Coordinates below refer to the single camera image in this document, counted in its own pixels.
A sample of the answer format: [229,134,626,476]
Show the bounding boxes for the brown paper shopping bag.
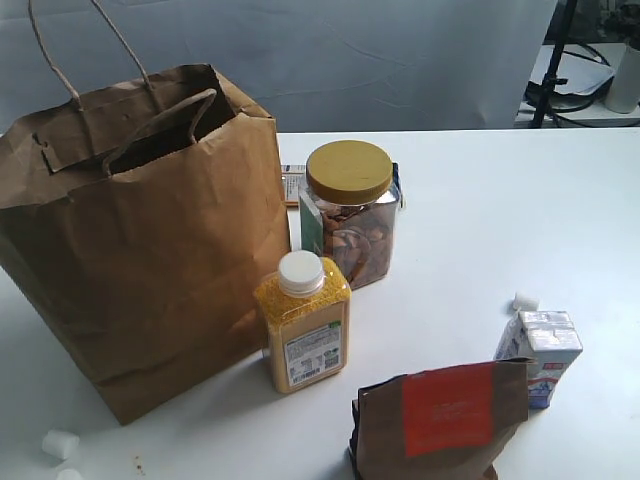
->
[0,0,293,427]

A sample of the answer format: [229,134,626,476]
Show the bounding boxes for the almond jar with yellow lid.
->
[298,140,402,289]

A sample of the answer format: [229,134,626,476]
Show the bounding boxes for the yellow millet bottle white cap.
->
[254,250,351,394]

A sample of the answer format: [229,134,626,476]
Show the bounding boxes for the flat blue white snack packet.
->
[281,164,306,208]

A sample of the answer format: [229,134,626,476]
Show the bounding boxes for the white backdrop cloth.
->
[1,1,555,132]

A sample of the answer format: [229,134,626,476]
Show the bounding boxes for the white foam piece near carton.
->
[511,292,540,312]

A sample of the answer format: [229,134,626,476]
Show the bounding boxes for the brown pouch with red label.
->
[349,358,529,480]

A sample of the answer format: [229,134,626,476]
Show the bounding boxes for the white blue milk carton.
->
[494,310,583,410]

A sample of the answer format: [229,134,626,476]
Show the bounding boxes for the white papers on desk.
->
[529,46,615,96]

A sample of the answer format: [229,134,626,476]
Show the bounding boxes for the white foam piece front left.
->
[41,429,80,461]

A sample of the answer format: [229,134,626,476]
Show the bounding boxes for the black light stand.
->
[523,0,613,130]

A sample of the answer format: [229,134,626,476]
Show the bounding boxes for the white thermos bottle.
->
[605,43,640,114]

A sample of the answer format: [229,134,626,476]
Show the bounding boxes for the white foam piece bottom edge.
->
[56,468,84,480]

